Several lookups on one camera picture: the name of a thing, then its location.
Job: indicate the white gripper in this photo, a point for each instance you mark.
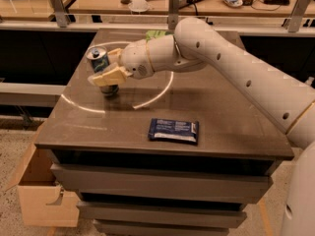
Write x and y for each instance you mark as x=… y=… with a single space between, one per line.
x=135 y=60

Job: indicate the redbull can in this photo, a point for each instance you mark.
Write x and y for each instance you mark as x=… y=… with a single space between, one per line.
x=98 y=58

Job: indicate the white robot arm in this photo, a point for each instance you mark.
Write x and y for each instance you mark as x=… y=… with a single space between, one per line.
x=286 y=101

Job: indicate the green snack bag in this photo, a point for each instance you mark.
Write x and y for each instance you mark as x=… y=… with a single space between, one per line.
x=155 y=33

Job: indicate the dark blue snack packet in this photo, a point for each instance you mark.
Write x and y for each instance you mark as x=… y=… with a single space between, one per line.
x=174 y=130

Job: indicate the grey drawer cabinet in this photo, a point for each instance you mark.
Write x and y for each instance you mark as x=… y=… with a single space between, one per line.
x=128 y=184

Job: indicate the cardboard box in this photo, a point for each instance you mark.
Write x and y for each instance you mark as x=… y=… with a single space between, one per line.
x=43 y=201

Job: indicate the left metal bracket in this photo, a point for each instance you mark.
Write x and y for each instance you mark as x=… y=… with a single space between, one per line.
x=61 y=15

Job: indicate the metal bracket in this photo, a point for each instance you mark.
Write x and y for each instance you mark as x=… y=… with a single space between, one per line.
x=173 y=8
x=61 y=15
x=293 y=23

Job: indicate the middle metal bracket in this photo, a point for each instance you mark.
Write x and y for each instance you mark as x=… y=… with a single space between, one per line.
x=173 y=8

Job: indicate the right metal bracket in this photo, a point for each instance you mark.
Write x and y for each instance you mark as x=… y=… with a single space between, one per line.
x=293 y=23

